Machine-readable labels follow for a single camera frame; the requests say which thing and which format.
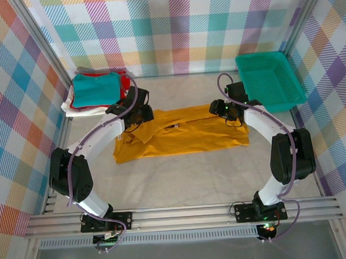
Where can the yellow printed t-shirt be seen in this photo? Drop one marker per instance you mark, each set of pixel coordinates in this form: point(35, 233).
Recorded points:
point(190, 134)

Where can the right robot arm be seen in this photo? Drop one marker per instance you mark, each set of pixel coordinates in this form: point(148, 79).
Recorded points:
point(296, 158)

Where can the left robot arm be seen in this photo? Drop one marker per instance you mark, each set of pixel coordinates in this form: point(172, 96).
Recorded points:
point(76, 175)

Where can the stack of folded shirts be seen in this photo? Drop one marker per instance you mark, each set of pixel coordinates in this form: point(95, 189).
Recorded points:
point(125, 85)

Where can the teal folded t-shirt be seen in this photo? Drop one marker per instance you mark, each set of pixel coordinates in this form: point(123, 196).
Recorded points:
point(95, 90)

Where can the teal plastic mesh basket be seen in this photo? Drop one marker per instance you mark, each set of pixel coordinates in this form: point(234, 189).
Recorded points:
point(272, 78)

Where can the white folded t-shirt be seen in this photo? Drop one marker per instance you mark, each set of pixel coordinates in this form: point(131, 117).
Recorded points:
point(82, 112)

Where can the grey folded t-shirt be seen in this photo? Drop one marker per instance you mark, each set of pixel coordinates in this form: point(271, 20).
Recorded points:
point(94, 69)

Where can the small black electronics board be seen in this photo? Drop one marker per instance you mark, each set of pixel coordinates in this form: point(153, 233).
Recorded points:
point(100, 240)
point(268, 232)

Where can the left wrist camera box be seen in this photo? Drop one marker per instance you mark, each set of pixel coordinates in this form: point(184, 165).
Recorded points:
point(142, 97)

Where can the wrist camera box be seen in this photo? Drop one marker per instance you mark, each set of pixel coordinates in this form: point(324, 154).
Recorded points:
point(142, 97)
point(235, 91)

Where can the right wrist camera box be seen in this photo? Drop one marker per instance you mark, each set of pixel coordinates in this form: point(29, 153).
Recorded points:
point(235, 91)

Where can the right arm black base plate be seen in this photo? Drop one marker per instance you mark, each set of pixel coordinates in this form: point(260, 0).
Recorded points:
point(244, 212)

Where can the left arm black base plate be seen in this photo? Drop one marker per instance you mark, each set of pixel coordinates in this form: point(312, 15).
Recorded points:
point(125, 219)

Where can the aluminium mounting rail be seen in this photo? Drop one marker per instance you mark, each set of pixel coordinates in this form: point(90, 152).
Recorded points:
point(180, 216)

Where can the aluminium frame post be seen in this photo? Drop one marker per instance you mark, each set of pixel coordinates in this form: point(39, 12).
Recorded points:
point(40, 35)
point(300, 15)

